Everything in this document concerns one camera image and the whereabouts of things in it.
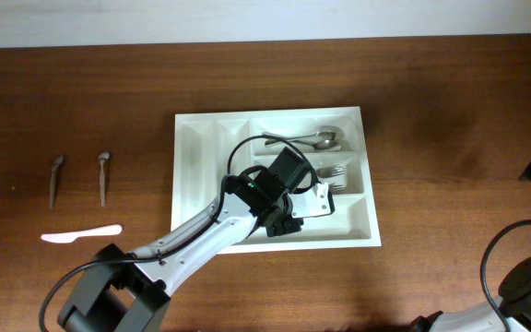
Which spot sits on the small teaspoon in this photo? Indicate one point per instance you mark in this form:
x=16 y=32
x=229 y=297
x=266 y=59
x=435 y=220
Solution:
x=57 y=163
x=102 y=159

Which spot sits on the white plastic knife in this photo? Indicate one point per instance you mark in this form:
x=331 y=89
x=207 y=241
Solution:
x=69 y=237

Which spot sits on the metal fork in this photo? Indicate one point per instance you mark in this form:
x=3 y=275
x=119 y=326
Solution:
x=337 y=188
x=331 y=171

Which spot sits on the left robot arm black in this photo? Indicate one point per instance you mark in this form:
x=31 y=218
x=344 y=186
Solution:
x=132 y=291

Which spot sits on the metal tablespoon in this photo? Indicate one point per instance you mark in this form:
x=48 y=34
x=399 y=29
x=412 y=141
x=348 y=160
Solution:
x=323 y=132
x=320 y=145

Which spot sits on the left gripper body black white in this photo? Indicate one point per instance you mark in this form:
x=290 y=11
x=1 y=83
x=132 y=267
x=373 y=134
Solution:
x=285 y=219

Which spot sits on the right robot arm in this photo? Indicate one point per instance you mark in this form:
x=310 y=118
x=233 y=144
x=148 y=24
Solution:
x=509 y=311

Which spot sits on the white plastic cutlery tray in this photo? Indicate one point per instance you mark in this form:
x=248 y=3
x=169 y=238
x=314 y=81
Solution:
x=207 y=145

